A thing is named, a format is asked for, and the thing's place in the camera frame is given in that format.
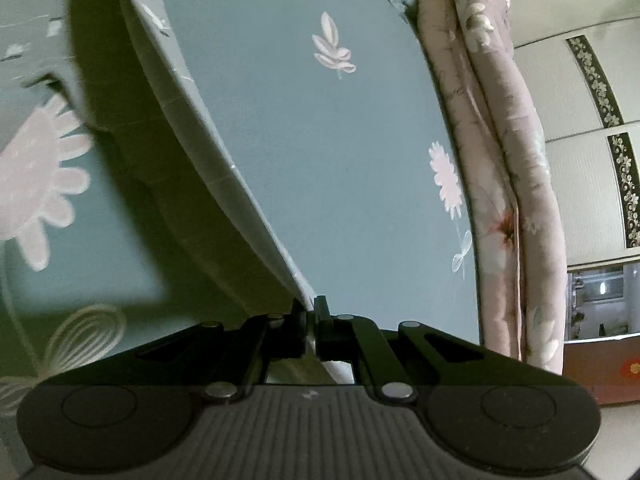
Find pink floral quilt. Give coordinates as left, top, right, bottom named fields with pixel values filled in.
left=415, top=0, right=568, bottom=376

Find bed with teal floral sheet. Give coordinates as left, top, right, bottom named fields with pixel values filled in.
left=0, top=0, right=483, bottom=480

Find grey printed pants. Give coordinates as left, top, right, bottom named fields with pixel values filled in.
left=0, top=0, right=361, bottom=386

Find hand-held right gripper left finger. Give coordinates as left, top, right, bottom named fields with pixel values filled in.
left=135, top=300, right=313, bottom=403

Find white wardrobe with floral trim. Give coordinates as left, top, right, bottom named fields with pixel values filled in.
left=510, top=7, right=640, bottom=268

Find wooden door with red decoration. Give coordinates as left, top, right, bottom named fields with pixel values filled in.
left=562, top=334, right=640, bottom=406

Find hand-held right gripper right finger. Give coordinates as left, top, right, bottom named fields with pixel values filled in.
left=312, top=295, right=486, bottom=403

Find doorway to lit room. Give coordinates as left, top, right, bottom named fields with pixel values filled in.
left=567, top=265, right=640, bottom=343

